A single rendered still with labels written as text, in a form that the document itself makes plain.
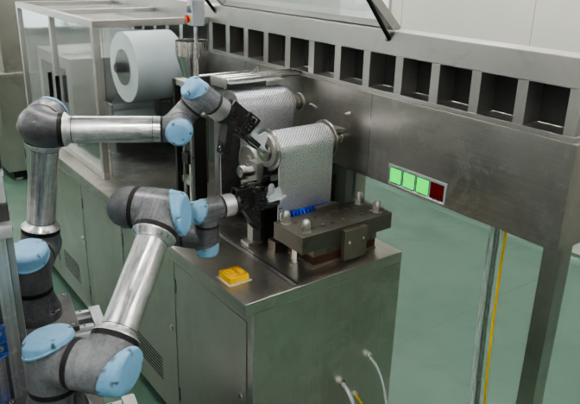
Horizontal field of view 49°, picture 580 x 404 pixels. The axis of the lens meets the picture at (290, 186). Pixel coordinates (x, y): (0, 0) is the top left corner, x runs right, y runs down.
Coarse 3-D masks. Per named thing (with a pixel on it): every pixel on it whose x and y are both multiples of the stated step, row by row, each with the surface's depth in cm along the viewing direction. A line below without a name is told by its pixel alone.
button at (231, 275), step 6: (222, 270) 201; (228, 270) 201; (234, 270) 201; (240, 270) 201; (222, 276) 200; (228, 276) 197; (234, 276) 198; (240, 276) 198; (246, 276) 200; (228, 282) 197; (234, 282) 197
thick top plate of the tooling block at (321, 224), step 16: (336, 208) 225; (352, 208) 226; (368, 208) 226; (288, 224) 210; (320, 224) 212; (336, 224) 211; (352, 224) 213; (368, 224) 217; (384, 224) 223; (288, 240) 207; (304, 240) 201; (320, 240) 206; (336, 240) 210
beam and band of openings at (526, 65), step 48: (144, 0) 346; (240, 48) 288; (288, 48) 249; (336, 48) 227; (384, 48) 207; (432, 48) 191; (480, 48) 177; (528, 48) 168; (432, 96) 195; (480, 96) 181; (528, 96) 169; (576, 96) 158
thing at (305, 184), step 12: (288, 168) 215; (300, 168) 218; (312, 168) 221; (324, 168) 224; (288, 180) 216; (300, 180) 219; (312, 180) 223; (324, 180) 226; (288, 192) 218; (300, 192) 221; (312, 192) 224; (324, 192) 228; (288, 204) 219; (300, 204) 223; (312, 204) 226
